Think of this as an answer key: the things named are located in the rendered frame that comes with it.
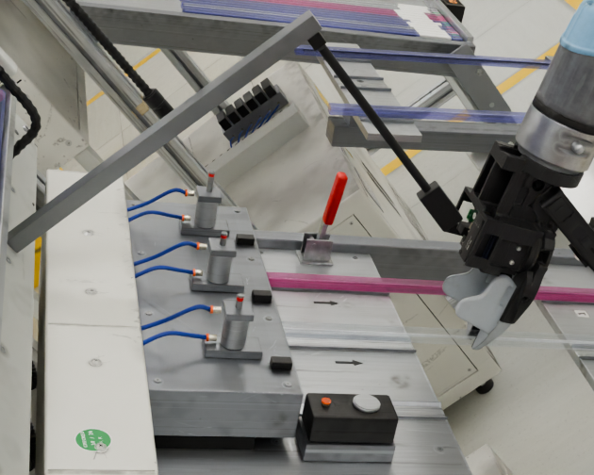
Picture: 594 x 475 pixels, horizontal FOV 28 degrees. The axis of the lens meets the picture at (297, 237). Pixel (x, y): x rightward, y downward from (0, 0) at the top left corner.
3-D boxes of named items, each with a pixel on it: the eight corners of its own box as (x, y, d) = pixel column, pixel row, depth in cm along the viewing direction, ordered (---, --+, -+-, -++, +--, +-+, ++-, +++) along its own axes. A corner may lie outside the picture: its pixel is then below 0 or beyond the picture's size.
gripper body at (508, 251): (440, 235, 119) (489, 128, 114) (515, 253, 121) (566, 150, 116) (463, 273, 112) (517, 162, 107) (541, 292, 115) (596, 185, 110)
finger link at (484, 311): (432, 338, 119) (468, 258, 116) (484, 350, 121) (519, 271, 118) (441, 354, 116) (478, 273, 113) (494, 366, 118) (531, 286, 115)
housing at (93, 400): (111, 286, 132) (123, 171, 126) (140, 618, 90) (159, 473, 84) (38, 283, 130) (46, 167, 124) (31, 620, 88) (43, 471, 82)
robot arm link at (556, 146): (586, 111, 115) (621, 146, 108) (567, 153, 117) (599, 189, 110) (520, 91, 112) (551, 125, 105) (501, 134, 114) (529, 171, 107)
